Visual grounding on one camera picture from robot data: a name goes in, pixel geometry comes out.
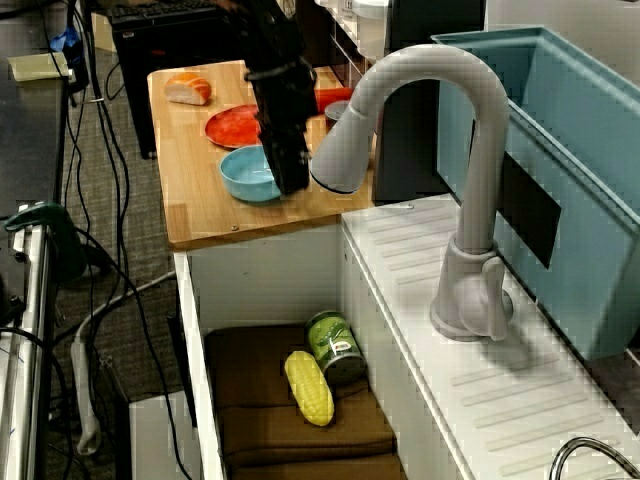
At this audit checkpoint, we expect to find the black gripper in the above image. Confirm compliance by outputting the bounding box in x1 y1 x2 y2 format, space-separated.
244 57 319 196

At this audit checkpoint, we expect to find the light blue bowl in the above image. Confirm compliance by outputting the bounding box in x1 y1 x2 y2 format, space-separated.
218 144 284 204

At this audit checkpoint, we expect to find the red plate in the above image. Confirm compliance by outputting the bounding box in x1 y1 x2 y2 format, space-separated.
204 103 264 150

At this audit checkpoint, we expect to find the red toy sausage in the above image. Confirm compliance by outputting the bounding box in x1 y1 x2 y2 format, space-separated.
314 87 356 115

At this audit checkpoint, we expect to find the orange and white toy sushi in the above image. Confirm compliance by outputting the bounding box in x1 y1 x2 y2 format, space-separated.
164 72 213 107

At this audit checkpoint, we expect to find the dark shelf side panel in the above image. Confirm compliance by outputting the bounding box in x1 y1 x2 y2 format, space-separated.
374 0 487 206

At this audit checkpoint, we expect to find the green peas can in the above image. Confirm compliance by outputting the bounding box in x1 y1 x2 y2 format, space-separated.
304 310 369 386

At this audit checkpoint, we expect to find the grey toy faucet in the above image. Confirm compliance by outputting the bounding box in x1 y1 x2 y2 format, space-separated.
308 43 515 343

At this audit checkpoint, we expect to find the brown folded cloth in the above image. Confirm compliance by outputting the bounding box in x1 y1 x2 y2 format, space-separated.
203 323 407 480

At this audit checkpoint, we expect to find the yellow toy corn cob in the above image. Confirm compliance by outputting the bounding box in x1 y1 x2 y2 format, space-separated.
283 350 335 428

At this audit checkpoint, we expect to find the green metal clamp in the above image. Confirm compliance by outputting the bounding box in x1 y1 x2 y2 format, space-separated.
3 202 89 282

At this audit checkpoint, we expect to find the teal plastic bin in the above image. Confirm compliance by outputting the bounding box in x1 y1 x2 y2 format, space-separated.
430 25 640 362

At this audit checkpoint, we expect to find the white box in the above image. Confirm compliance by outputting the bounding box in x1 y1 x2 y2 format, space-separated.
128 392 202 480

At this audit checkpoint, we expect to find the white power strip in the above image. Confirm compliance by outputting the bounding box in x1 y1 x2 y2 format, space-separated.
69 334 102 457

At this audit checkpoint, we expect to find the white toy sink unit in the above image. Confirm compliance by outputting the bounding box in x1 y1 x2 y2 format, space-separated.
172 192 640 480

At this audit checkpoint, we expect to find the black cable bundle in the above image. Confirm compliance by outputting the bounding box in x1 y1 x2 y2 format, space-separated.
64 0 133 301

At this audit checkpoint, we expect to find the white cable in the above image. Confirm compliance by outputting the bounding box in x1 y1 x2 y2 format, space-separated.
74 272 177 347

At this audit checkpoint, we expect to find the long black cable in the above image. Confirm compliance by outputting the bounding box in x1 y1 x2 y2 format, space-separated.
74 227 194 480

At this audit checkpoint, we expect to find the metal table frame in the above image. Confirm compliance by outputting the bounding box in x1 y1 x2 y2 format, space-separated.
0 224 52 480

